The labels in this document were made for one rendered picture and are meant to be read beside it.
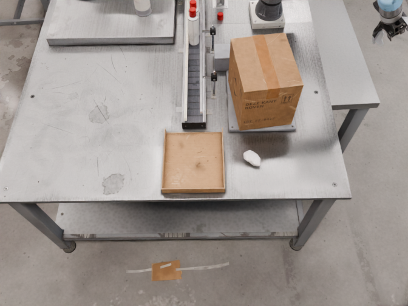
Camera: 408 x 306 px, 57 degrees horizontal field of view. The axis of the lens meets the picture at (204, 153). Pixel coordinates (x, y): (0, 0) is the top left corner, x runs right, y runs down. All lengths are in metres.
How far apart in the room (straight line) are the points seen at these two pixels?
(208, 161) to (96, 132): 0.54
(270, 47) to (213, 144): 0.48
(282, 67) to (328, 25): 0.74
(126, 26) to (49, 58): 0.44
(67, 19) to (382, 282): 2.30
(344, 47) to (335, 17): 0.23
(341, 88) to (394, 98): 1.27
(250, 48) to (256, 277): 1.32
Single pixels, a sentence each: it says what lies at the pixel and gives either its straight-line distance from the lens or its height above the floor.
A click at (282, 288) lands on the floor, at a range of 2.34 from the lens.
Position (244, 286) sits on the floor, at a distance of 2.31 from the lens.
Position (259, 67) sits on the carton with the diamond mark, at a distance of 1.58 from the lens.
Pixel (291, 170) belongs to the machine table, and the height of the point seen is 0.83.
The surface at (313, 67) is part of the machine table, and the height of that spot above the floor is 0.83.
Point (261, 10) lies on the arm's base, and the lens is 2.16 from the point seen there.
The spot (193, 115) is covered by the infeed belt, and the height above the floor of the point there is 0.88.
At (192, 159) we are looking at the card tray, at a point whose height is 0.83.
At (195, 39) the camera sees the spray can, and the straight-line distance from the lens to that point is 1.98.
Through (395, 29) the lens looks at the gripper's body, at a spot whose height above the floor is 1.25.
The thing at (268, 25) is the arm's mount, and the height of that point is 0.85.
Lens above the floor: 2.26
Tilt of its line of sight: 59 degrees down
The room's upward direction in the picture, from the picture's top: 2 degrees counter-clockwise
